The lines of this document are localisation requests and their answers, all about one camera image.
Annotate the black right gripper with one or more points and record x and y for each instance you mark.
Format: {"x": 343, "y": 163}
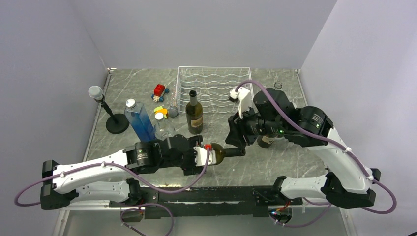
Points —
{"x": 238, "y": 128}

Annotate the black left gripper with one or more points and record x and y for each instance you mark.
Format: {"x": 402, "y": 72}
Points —
{"x": 192, "y": 168}

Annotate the dark green wine bottle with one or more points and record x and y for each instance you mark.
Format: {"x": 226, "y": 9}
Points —
{"x": 225, "y": 152}
{"x": 194, "y": 114}

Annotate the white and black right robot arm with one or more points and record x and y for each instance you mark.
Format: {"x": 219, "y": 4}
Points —
{"x": 345, "y": 185}

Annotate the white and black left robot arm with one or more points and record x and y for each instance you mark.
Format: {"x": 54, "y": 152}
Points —
{"x": 114, "y": 177}

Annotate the clear round glass bottle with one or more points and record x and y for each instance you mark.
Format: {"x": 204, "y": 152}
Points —
{"x": 163, "y": 127}

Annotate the blue square water bottle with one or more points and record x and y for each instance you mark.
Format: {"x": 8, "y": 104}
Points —
{"x": 139, "y": 120}

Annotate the colourful toy block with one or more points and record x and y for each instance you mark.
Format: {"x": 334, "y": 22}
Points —
{"x": 162, "y": 110}

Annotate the red toy block car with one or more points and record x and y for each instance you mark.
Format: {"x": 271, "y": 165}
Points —
{"x": 159, "y": 91}

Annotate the grey microphone on stand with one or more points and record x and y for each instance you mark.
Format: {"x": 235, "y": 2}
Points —
{"x": 116, "y": 123}

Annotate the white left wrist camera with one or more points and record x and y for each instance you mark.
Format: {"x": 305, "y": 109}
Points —
{"x": 206, "y": 154}

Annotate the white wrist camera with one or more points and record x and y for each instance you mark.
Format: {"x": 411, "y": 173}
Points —
{"x": 244, "y": 99}
{"x": 206, "y": 154}

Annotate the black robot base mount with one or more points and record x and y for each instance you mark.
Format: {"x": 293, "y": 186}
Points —
{"x": 213, "y": 201}

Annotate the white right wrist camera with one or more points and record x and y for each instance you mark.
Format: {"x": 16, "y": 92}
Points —
{"x": 244, "y": 99}

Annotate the white wire wine rack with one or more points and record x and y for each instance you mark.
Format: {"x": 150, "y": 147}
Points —
{"x": 212, "y": 85}

